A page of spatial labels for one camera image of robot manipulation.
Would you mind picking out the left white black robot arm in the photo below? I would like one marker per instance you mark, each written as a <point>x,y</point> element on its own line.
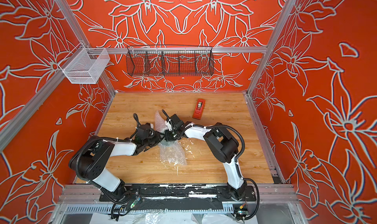
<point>89,162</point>

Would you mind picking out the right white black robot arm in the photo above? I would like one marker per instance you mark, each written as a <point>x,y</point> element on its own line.
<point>226,144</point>

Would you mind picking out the black wire wall basket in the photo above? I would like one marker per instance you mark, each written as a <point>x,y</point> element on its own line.
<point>170,61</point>

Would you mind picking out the clear plastic wall bin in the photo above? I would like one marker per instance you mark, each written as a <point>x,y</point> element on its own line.
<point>85,68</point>

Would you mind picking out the red tape dispenser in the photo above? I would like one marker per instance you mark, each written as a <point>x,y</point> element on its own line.
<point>199,108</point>

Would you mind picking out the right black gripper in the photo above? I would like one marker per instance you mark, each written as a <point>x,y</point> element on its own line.
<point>169,134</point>

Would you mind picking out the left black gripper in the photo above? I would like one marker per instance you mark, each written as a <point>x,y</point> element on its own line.
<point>157,136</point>

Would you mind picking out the pink bubble wrap sheet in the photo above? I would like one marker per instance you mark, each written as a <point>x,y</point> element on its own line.
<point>171,152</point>

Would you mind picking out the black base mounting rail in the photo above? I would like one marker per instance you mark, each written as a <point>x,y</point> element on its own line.
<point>221,192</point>

